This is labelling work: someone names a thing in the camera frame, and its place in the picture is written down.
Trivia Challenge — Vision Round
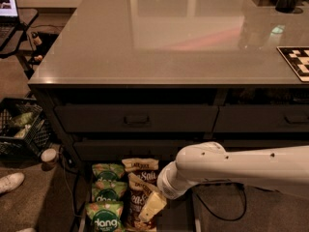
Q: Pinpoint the rear green dang chip bag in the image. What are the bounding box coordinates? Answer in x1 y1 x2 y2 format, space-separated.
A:
92 163 125 181

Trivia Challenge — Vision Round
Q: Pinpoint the black cable left of drawer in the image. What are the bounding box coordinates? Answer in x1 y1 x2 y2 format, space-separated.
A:
59 145 85 232

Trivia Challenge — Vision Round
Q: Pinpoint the black side desk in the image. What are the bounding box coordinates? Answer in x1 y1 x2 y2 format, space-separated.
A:
0 9 39 79

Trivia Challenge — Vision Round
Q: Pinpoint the brown sea salt chip bag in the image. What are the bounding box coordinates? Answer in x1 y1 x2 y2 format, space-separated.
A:
125 173 157 232
122 158 159 185

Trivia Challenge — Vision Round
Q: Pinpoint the green bag in crate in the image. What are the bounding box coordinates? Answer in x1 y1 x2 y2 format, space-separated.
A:
9 112 34 128

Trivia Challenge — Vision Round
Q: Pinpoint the front green dang chip bag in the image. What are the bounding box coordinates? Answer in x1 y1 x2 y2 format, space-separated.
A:
86 201 125 232

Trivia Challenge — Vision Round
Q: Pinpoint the black plastic crate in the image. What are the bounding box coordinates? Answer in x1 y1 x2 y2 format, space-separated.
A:
0 98 53 159

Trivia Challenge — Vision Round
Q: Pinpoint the black white fiducial marker board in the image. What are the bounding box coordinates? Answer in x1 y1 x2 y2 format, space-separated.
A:
277 46 309 82

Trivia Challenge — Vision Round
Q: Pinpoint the top right drawer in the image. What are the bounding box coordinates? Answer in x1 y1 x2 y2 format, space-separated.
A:
214 104 309 133

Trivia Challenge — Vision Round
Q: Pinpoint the white shoe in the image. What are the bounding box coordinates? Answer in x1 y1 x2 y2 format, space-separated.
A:
0 172 25 193

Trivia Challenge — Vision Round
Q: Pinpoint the middle green dang chip bag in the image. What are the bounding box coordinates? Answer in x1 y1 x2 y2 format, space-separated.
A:
92 180 127 202

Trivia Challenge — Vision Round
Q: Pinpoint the laptop computer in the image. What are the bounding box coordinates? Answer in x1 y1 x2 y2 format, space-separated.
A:
0 0 20 49

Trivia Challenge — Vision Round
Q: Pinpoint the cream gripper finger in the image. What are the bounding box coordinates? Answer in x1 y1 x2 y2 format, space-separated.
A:
138 191 167 222

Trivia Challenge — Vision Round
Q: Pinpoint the grey kitchen counter island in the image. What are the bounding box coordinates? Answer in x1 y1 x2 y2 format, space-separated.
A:
30 0 308 172

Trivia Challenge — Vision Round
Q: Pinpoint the top left drawer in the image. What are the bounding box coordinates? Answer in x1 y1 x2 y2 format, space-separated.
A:
54 104 218 132

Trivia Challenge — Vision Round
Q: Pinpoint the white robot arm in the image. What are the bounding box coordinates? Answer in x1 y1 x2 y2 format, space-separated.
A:
138 142 309 222

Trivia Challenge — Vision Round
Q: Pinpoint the middle left drawer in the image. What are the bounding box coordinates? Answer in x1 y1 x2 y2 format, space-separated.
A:
73 140 197 160

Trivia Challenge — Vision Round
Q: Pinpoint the green dang chip bag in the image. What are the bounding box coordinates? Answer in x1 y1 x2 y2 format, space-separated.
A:
92 163 125 181
92 180 127 202
86 201 125 232

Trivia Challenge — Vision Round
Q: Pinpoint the open bottom left drawer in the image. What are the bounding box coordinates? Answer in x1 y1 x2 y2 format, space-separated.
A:
77 160 203 232

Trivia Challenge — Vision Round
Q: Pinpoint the middle right drawer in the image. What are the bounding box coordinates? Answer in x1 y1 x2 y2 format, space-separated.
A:
217 140 309 149

